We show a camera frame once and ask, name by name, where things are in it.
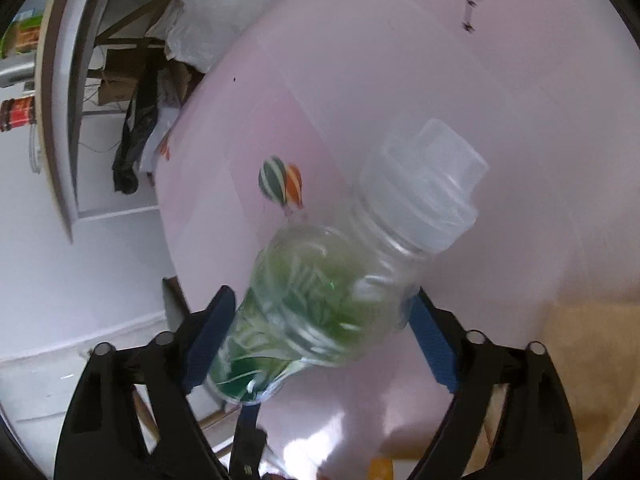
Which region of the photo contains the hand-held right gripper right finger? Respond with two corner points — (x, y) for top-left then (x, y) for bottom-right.
(407, 287), (583, 480)

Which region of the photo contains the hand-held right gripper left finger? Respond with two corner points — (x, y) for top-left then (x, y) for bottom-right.
(54, 285), (236, 480)

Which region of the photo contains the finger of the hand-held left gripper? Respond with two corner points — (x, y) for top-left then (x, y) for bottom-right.
(229, 402), (268, 480)

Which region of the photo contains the clear green-label plastic bottle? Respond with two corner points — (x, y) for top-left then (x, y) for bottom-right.
(205, 119), (490, 406)

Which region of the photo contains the tan paper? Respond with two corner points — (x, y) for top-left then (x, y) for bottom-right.
(542, 300), (632, 467)

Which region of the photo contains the clear glass container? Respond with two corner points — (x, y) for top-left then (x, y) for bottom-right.
(27, 124), (45, 176)

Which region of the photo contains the white side table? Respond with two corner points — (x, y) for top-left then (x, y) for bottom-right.
(39, 0), (161, 243)

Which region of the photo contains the flat brown cardboard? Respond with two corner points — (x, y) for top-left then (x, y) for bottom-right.
(96, 44), (147, 107)

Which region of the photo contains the pink balloon print tablecloth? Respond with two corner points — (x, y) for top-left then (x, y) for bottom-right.
(157, 0), (640, 480)

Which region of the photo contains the red label jar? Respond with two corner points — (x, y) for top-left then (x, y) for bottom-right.
(0, 97), (37, 132)

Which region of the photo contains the large white plastic bag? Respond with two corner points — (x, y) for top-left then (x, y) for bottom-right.
(166, 0), (303, 75)

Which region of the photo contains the steel cooking pot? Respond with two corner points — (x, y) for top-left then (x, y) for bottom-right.
(0, 54), (37, 92)

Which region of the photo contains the yellow green jar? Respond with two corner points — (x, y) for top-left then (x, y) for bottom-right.
(1, 9), (45, 57)

